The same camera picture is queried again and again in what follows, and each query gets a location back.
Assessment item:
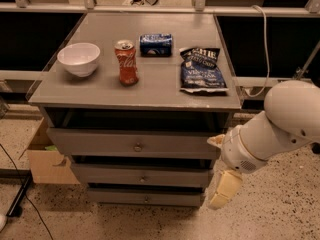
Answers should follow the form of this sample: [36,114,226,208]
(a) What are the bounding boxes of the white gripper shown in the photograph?
[207,125,267,210]

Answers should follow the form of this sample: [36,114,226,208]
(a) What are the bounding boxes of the grey top drawer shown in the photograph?
[47,128,220,159]

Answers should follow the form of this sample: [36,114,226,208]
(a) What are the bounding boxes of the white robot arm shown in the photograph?
[207,80,320,210]

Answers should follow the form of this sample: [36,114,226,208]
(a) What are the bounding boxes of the grey drawer cabinet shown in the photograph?
[29,14,241,195]

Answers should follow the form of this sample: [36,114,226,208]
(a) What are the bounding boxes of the grey middle drawer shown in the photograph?
[71,164,211,188]

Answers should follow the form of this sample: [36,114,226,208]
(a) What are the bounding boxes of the blue chip bag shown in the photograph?
[180,47,228,93]

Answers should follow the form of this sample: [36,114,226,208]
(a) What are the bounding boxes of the blue soda can lying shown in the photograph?
[139,34,173,57]

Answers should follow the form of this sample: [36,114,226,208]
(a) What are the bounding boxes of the red cola can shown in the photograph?
[114,40,139,86]

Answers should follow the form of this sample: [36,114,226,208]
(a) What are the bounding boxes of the cardboard box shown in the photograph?
[26,119,79,184]

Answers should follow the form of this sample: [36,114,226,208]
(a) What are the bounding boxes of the white bowl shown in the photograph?
[57,43,101,77]

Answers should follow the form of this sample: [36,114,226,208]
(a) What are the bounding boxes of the black floor bar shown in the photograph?
[6,176,32,218]

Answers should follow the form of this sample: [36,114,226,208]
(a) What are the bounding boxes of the white cable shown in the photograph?
[242,4,271,99]

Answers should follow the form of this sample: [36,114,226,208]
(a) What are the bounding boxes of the black floor cable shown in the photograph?
[0,143,54,240]

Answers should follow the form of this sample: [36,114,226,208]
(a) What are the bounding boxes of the metal railing frame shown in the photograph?
[0,0,320,18]

